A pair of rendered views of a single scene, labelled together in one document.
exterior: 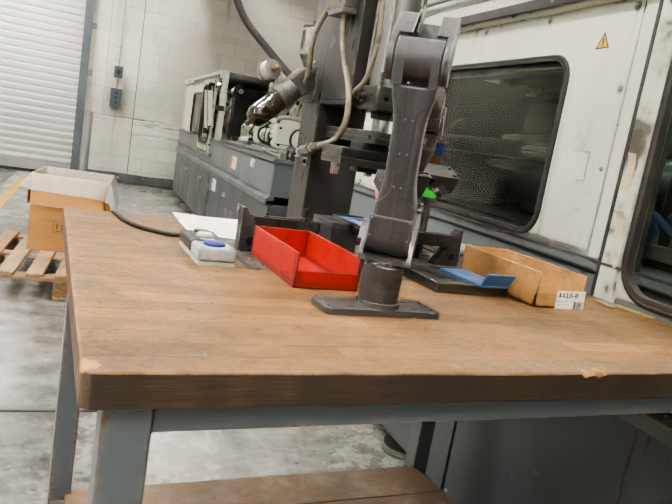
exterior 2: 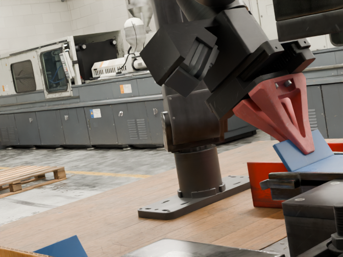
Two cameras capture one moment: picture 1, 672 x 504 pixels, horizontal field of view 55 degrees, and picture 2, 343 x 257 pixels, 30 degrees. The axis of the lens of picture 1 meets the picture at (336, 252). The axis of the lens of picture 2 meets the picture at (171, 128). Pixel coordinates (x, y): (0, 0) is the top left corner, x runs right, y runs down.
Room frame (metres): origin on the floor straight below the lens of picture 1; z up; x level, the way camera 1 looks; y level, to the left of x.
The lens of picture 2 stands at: (1.84, -0.37, 1.11)
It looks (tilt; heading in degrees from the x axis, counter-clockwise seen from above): 6 degrees down; 163
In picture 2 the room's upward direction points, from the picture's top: 9 degrees counter-clockwise
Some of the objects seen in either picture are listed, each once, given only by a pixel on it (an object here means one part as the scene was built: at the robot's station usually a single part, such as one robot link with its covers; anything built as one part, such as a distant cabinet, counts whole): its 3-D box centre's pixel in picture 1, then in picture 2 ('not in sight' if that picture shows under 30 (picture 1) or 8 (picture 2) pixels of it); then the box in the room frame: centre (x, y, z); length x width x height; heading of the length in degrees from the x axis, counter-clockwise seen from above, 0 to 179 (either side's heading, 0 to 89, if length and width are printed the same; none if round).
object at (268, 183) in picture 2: not in sight; (299, 182); (1.34, -0.11, 0.98); 0.07 x 0.02 x 0.01; 25
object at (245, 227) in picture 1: (253, 229); not in sight; (1.30, 0.17, 0.95); 0.06 x 0.03 x 0.09; 115
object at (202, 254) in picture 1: (212, 260); not in sight; (1.13, 0.22, 0.90); 0.07 x 0.07 x 0.06; 25
